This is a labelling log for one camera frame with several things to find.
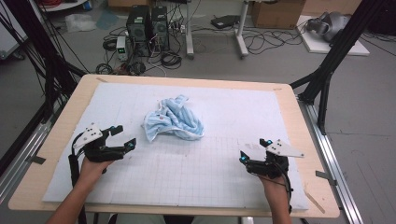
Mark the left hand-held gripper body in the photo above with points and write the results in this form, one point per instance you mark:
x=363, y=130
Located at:
x=93, y=149

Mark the black tape piece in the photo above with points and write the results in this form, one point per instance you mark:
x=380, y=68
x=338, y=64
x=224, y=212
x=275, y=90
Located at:
x=36, y=160
x=325, y=176

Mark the white desk leg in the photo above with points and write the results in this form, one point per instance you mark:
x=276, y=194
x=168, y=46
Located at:
x=241, y=34
x=189, y=34

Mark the aluminium rail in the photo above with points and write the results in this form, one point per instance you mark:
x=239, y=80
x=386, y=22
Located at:
x=330, y=155
x=18, y=168

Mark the narrow black computer tower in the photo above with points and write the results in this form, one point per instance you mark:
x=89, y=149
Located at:
x=160, y=29

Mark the black metal frame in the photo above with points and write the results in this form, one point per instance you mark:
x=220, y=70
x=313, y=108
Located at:
x=46, y=56
x=330, y=62

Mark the white power supply box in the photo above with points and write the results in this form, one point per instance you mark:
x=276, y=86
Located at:
x=121, y=48

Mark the grey headset device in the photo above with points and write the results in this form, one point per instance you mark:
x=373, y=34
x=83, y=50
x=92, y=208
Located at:
x=330, y=25

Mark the white foam mat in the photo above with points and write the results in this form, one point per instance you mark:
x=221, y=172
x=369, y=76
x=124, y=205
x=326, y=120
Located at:
x=218, y=109

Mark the flat black device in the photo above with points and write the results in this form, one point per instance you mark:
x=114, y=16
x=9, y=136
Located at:
x=224, y=21

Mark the blue striped towel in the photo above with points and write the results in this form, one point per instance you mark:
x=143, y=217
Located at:
x=177, y=118

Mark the white floor board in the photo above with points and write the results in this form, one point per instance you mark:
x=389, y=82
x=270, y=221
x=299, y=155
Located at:
x=317, y=46

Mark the wide black computer tower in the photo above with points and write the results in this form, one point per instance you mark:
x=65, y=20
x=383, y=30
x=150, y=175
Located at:
x=138, y=29

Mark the thin wooden strip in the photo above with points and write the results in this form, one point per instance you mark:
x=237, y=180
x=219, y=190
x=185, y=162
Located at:
x=314, y=202

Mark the clear plastic bag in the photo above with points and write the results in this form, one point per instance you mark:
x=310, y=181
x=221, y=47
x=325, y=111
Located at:
x=79, y=22

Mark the brown cardboard box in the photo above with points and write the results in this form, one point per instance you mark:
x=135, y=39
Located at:
x=277, y=14

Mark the person's right hand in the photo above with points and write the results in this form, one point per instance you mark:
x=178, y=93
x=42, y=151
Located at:
x=277, y=189

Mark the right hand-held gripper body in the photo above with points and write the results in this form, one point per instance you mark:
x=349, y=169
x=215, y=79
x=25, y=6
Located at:
x=271, y=165

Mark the person's left hand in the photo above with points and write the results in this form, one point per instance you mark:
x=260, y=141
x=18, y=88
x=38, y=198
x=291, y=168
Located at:
x=93, y=171

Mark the grey blue floor sheet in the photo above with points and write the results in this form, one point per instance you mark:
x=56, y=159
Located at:
x=107, y=19

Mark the light wooden table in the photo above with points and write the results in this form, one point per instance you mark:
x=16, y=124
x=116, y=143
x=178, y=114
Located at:
x=294, y=124

